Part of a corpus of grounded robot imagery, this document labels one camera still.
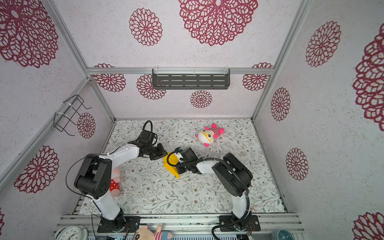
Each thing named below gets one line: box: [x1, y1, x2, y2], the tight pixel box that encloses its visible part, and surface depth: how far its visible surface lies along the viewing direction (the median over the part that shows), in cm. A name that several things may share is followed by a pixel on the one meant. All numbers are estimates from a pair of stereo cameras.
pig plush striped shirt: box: [133, 224, 173, 240], surface depth 67 cm
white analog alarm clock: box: [55, 225, 89, 240], surface depth 70 cm
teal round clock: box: [271, 229, 295, 240], surface depth 69 cm
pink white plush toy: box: [196, 123, 225, 147], surface depth 105 cm
